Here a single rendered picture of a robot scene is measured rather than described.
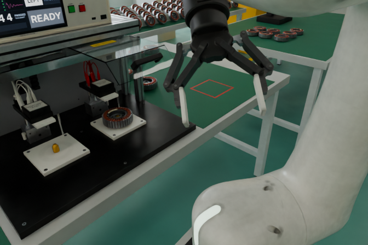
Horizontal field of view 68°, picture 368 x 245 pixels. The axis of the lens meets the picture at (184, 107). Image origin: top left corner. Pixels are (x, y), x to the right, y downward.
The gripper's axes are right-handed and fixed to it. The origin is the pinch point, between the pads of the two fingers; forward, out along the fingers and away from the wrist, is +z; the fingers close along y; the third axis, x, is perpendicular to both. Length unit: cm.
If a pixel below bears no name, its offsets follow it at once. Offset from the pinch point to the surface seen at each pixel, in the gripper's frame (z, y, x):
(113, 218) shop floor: 13, -71, 116
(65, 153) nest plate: -6, -51, 33
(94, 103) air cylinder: -29, -49, 47
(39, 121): -16, -56, 27
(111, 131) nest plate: -15, -40, 43
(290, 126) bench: -39, 51, 167
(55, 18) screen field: -46, -47, 18
